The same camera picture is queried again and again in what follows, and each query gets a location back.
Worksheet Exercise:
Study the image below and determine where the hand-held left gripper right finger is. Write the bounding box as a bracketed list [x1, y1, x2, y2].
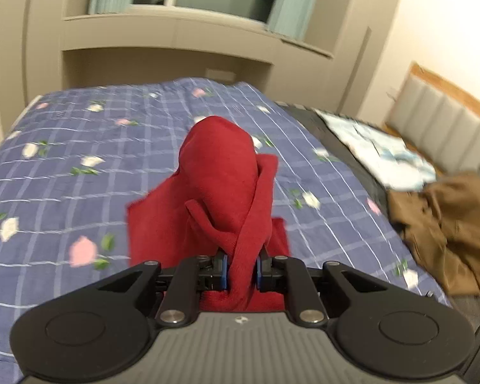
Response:
[256, 248, 385, 327]

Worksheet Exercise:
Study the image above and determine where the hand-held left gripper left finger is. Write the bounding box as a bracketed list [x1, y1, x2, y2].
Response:
[98, 252, 229, 327]

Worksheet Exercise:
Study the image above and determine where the red garment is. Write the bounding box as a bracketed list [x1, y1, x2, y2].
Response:
[126, 115, 292, 313]

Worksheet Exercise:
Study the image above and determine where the blue floral checked bedsheet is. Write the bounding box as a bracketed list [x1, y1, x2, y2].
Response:
[0, 79, 452, 384]

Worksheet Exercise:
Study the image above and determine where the white blue printed cloth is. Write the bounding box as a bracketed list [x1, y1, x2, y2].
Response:
[314, 110, 438, 191]

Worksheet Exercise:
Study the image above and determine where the brown garment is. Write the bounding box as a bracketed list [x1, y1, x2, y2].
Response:
[386, 172, 480, 297]

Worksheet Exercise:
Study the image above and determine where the grey padded headboard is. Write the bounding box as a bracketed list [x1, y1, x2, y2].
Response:
[384, 62, 480, 177]

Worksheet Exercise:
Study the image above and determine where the beige built-in window cabinet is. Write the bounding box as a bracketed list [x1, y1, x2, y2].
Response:
[60, 2, 337, 89]

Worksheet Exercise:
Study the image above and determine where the beige tall wardrobe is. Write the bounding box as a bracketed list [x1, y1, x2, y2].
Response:
[0, 0, 67, 129]
[332, 0, 409, 113]

